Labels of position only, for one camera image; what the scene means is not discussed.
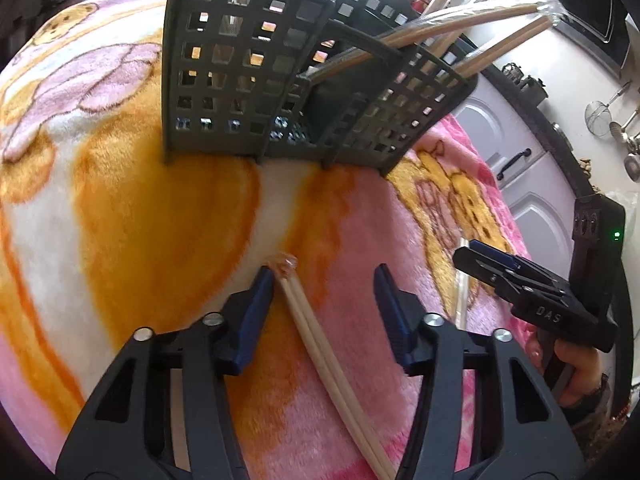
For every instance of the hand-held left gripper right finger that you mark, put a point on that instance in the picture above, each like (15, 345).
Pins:
(390, 310)

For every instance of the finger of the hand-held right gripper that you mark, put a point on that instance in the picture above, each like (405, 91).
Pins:
(480, 270)
(497, 255)

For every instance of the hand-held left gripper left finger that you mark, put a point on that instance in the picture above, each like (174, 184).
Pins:
(260, 305)

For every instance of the black plastic utensil basket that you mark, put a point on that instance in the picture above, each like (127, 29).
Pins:
(320, 105)

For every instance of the person's right forearm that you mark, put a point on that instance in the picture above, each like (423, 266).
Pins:
(600, 425)

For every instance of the person's right hand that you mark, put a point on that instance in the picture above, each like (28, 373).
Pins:
(580, 370)

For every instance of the steel ladle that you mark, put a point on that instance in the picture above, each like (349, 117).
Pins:
(632, 162)

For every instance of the pink orange printed blanket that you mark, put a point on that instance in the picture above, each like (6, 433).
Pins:
(150, 210)

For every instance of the steel skimmer strainer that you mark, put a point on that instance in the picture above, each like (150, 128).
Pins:
(600, 115)

